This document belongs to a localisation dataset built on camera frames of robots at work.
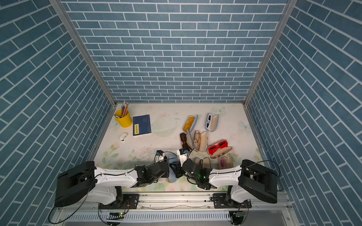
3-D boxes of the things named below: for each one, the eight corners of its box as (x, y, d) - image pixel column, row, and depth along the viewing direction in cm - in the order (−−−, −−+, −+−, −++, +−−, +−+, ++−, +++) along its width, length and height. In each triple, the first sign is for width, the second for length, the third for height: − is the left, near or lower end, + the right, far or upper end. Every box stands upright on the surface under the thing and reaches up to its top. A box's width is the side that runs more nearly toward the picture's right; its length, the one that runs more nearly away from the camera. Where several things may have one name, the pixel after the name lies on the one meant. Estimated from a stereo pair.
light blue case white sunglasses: (203, 130, 105) (204, 127, 103) (206, 115, 115) (206, 112, 112) (216, 132, 104) (217, 130, 101) (218, 117, 114) (219, 114, 111)
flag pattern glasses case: (193, 153, 93) (194, 150, 90) (193, 133, 104) (193, 130, 100) (208, 153, 94) (209, 150, 90) (206, 133, 104) (207, 130, 100)
